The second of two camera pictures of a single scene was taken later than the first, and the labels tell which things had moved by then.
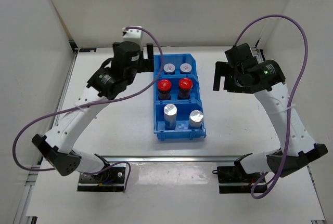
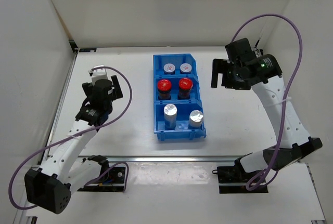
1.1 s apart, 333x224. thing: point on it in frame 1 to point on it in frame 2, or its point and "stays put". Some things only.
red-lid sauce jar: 185,85 stays put
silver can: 195,119 stays put
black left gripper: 145,65 to 116,92
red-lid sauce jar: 164,87 stays put
